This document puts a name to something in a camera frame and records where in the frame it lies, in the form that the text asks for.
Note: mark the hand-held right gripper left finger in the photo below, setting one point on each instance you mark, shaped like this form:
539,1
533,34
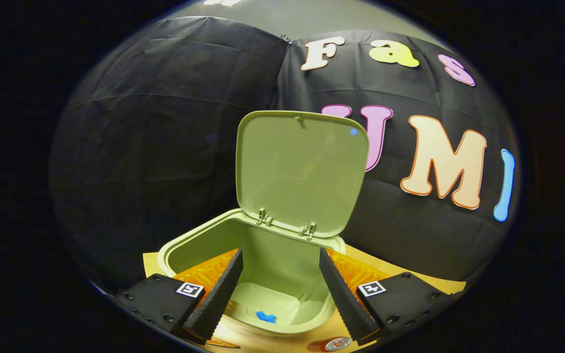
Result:
218,299

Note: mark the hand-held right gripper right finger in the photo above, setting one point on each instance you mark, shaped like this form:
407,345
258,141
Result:
344,299

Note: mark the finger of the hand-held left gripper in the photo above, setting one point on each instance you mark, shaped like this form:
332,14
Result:
223,343

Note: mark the red pop can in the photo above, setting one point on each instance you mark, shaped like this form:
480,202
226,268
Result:
334,344

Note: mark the blue paper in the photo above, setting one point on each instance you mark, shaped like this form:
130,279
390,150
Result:
265,316

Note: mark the green desktop garbage bin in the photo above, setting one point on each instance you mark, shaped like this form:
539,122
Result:
302,171

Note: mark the wooden desktop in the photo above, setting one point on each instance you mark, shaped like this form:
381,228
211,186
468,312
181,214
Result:
282,345

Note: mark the black backdrop cloth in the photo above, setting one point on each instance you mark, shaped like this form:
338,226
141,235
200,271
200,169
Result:
165,122

